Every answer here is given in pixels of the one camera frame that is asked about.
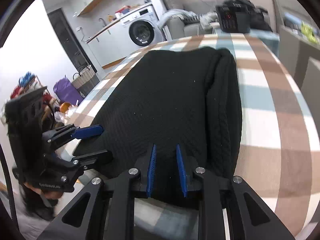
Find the black textured sweater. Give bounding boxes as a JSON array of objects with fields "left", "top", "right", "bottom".
[{"left": 74, "top": 47, "right": 242, "bottom": 209}]

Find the black clothes pile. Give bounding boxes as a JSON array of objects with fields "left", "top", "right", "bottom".
[{"left": 222, "top": 0, "right": 273, "bottom": 33}]

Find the person's left hand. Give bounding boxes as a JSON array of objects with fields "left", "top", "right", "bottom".
[{"left": 24, "top": 183, "right": 63, "bottom": 200}]

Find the purple bag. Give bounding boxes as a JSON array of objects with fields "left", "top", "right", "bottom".
[{"left": 53, "top": 77, "right": 84, "bottom": 105}]

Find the woven laundry basket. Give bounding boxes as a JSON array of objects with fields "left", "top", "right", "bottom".
[{"left": 71, "top": 65, "right": 100, "bottom": 98}]

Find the wooden shelf rack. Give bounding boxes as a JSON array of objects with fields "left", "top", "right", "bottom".
[{"left": 10, "top": 72, "right": 56, "bottom": 106}]

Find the white kitchen cabinet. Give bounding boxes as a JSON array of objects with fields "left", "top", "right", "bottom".
[{"left": 88, "top": 22, "right": 131, "bottom": 67}]

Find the checkered tablecloth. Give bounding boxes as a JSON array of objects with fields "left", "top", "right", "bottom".
[{"left": 70, "top": 34, "right": 319, "bottom": 239}]

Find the white washing machine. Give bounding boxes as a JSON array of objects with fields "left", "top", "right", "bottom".
[{"left": 120, "top": 4, "right": 165, "bottom": 49}]

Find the white blanket on sofa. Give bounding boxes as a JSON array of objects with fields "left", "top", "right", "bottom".
[{"left": 157, "top": 9, "right": 197, "bottom": 29}]

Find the grey sofa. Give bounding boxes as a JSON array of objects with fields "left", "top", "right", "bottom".
[{"left": 163, "top": 0, "right": 217, "bottom": 39}]

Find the small checkered side table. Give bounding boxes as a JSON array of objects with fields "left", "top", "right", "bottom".
[{"left": 212, "top": 28, "right": 280, "bottom": 57}]

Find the black electric pressure cooker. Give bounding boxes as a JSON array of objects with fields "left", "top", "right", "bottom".
[{"left": 216, "top": 4, "right": 251, "bottom": 34}]

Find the grey bedside cabinet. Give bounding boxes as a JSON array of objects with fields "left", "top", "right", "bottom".
[{"left": 277, "top": 24, "right": 320, "bottom": 91}]

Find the green plush toy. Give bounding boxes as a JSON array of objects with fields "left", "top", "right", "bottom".
[{"left": 301, "top": 22, "right": 317, "bottom": 44}]

